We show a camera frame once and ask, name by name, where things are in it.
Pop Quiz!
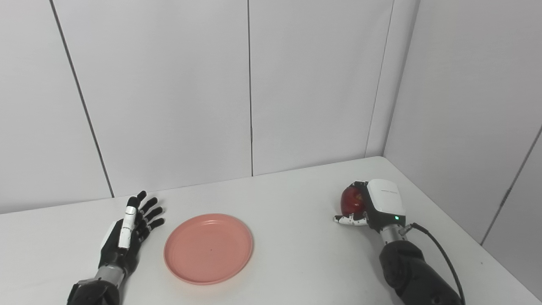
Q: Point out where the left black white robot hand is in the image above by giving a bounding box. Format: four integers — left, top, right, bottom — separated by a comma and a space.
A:
98, 191, 166, 277

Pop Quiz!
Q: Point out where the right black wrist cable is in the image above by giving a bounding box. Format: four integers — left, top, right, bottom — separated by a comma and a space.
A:
400, 222, 467, 305

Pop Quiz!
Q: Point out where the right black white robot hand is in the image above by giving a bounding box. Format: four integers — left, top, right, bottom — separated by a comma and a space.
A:
333, 179, 406, 233

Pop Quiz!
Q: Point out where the pink round plate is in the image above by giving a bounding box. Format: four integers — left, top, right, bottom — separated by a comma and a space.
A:
163, 213, 254, 285

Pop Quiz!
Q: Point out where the red apple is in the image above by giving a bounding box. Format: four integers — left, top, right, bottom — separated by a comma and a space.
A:
340, 186, 367, 216

